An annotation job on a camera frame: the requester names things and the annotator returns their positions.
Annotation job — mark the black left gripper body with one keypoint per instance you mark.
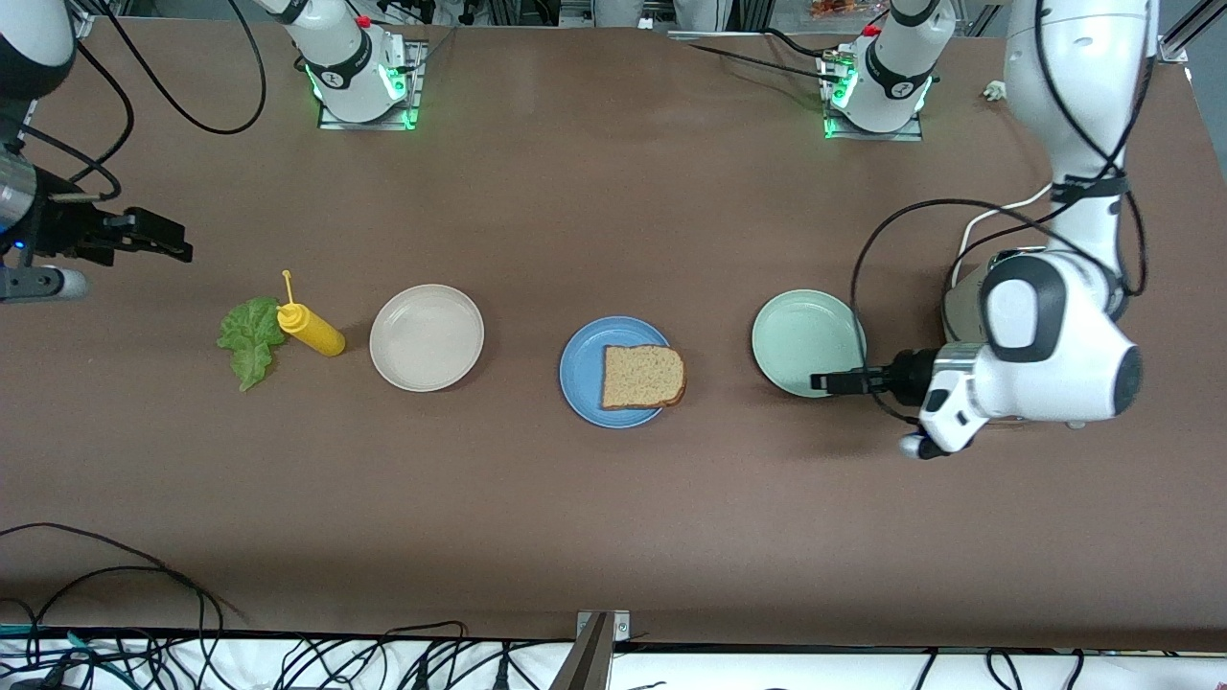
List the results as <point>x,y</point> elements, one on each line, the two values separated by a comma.
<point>909,372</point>

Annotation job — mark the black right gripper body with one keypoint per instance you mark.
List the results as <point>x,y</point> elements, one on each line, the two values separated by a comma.
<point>65,233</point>

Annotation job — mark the green lettuce leaf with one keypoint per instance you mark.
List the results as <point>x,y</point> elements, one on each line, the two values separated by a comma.
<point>249,335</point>

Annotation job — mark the yellow squeeze bottle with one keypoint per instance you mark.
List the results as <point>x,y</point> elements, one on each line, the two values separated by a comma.
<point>316,333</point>

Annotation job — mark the light brown bread slice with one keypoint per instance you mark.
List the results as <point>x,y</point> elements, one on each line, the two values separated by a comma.
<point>642,376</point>

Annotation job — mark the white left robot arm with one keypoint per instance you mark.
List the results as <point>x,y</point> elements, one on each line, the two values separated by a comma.
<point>1054,364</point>

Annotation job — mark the green round plate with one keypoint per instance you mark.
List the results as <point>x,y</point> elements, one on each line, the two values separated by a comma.
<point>796,335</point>

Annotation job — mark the beige round plate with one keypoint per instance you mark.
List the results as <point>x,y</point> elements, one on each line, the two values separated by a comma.
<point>427,337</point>

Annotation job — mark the blue round plate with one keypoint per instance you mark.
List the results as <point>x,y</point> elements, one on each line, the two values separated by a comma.
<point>585,369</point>

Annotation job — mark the beige chrome toaster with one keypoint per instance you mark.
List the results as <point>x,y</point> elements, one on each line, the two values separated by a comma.
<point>959,307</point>

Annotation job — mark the orange snack packet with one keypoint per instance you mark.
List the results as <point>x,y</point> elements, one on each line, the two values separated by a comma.
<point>844,8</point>

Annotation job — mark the person in light clothes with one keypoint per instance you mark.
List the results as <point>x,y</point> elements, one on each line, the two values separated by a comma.
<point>709,10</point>

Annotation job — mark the aluminium frame profile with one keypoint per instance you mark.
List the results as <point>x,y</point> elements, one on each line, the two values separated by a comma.
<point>1174,48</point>
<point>84,24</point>

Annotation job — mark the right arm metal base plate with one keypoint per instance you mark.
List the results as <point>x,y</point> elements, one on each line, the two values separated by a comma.
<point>369,125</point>

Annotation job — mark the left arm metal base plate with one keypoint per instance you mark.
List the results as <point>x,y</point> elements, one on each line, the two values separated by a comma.
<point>872,136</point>

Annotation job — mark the metal table edge bracket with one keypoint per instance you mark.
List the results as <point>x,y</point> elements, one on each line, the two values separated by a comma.
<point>590,661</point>

